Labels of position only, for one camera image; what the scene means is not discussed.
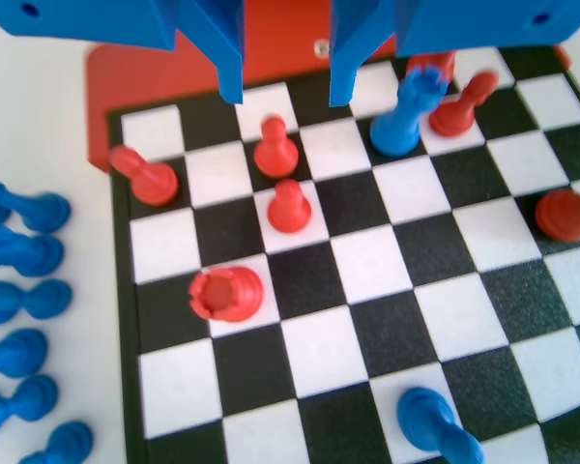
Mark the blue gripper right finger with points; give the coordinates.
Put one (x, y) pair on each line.
(464, 24)

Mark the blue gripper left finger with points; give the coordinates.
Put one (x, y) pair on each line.
(125, 24)

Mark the blue rook chess piece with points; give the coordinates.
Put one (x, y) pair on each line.
(396, 130)

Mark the red pawn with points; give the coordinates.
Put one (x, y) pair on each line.
(289, 210)
(456, 113)
(275, 154)
(152, 181)

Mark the black and white chessboard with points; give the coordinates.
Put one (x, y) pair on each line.
(377, 261)

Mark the red base plate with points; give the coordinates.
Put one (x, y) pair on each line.
(280, 38)

